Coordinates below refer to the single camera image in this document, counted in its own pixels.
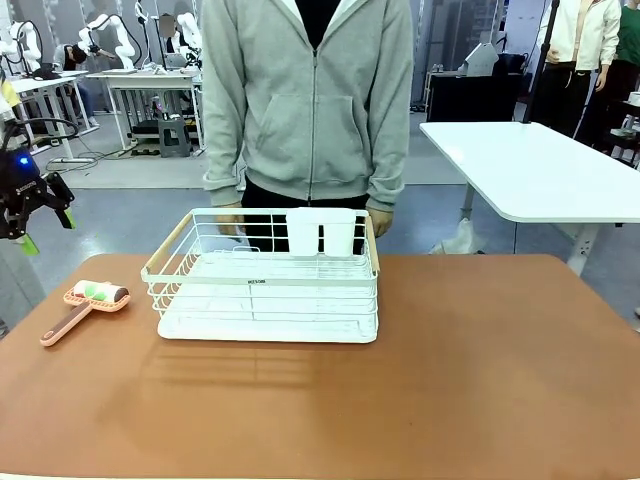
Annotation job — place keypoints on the large white side table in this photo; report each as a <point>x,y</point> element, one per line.
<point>540,170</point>

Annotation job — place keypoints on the grey step stool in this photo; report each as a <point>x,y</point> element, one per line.
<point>174,137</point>

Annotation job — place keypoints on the black cabinet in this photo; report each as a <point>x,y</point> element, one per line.
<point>475,97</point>

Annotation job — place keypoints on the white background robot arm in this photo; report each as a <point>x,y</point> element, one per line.
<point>117,42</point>
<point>22,45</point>
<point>190,37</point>

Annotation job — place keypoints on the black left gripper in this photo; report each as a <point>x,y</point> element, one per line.
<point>17,195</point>

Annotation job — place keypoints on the white plastic cutlery holder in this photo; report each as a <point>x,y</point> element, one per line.
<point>320,232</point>

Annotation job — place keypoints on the person's left forearm grey sleeve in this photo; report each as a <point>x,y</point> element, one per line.
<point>390,160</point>

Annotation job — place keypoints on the person's right forearm grey sleeve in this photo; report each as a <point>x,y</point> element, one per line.
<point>225,160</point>

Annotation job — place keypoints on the white background workbench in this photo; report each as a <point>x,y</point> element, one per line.
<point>150,75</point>

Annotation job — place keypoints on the person's left hand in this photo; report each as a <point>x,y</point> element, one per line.
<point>382,222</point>

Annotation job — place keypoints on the grey white machine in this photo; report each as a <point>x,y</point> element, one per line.
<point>480,59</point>

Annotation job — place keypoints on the person in white jacket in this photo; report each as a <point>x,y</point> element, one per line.
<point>575,50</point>

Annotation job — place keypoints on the seated background person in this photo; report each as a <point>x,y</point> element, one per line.
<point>75,65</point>

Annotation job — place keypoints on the person in green top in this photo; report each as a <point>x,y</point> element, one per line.
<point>625,50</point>

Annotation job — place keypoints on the person's right hand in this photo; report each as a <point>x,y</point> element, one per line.
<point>230,220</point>

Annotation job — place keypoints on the black tripod pole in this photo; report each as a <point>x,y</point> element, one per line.
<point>542,60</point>

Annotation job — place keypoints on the person in grey hoodie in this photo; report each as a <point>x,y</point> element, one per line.
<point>310,100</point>

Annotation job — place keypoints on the pink lint roller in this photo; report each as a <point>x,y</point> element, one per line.
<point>95,295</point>

